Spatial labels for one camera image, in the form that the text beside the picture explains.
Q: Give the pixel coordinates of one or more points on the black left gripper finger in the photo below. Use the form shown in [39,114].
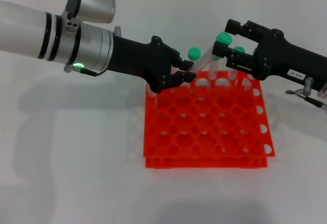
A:
[187,64]
[187,76]

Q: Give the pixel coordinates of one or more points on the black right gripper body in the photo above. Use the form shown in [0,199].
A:
[281,58]

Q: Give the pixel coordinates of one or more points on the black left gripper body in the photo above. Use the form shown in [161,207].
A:
[138,58]

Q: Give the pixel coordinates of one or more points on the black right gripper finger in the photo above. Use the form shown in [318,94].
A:
[233,26]
[219,49]

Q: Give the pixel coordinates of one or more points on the clear test tube green cap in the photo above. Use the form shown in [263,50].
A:
[214,69]
[239,49]
[223,37]
[153,97]
[193,53]
[254,51]
[176,50]

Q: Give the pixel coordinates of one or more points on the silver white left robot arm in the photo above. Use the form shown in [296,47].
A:
[25,30]

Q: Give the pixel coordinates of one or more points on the orange test tube rack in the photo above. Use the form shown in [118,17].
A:
[207,164]

